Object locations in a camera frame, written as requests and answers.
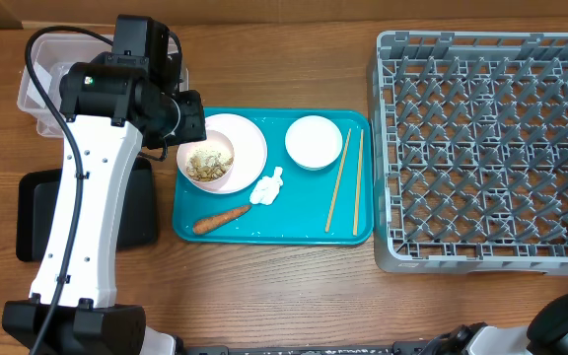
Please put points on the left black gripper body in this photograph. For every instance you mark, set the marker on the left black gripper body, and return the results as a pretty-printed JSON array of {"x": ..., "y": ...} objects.
[{"x": 191, "y": 125}]

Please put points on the pink bowl with food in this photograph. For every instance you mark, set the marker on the pink bowl with food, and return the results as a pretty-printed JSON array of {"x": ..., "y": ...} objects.
[{"x": 207, "y": 164}]

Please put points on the white tissue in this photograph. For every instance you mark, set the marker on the white tissue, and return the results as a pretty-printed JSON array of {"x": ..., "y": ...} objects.
[{"x": 267, "y": 188}]

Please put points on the large white bowl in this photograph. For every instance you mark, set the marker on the large white bowl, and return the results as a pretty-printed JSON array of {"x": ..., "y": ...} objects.
[{"x": 313, "y": 142}]

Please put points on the wooden chopstick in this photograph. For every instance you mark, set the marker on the wooden chopstick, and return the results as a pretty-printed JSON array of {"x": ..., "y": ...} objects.
[
  {"x": 337, "y": 182},
  {"x": 358, "y": 184}
]

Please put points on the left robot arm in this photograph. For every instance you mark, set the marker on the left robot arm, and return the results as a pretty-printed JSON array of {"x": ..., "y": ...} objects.
[{"x": 72, "y": 306}]

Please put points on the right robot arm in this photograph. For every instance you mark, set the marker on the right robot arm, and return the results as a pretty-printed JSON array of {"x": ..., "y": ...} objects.
[{"x": 547, "y": 334}]

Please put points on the grey dishwasher rack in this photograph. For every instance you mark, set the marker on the grey dishwasher rack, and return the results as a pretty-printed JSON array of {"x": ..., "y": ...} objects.
[{"x": 470, "y": 151}]

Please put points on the white plate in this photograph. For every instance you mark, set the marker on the white plate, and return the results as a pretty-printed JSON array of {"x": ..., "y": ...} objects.
[{"x": 238, "y": 135}]

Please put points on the teal serving tray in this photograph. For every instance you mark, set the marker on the teal serving tray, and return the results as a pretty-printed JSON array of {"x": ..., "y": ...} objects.
[{"x": 299, "y": 212}]

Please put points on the orange carrot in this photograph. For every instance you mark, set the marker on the orange carrot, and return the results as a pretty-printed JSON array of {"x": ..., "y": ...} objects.
[{"x": 214, "y": 222}]

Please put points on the clear plastic bin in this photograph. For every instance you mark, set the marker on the clear plastic bin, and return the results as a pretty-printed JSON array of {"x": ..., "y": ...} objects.
[{"x": 42, "y": 69}]

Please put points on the black tray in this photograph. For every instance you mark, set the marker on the black tray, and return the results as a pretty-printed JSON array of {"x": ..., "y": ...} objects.
[{"x": 37, "y": 200}]

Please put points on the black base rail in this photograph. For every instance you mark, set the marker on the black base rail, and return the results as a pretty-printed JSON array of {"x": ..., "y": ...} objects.
[{"x": 397, "y": 348}]

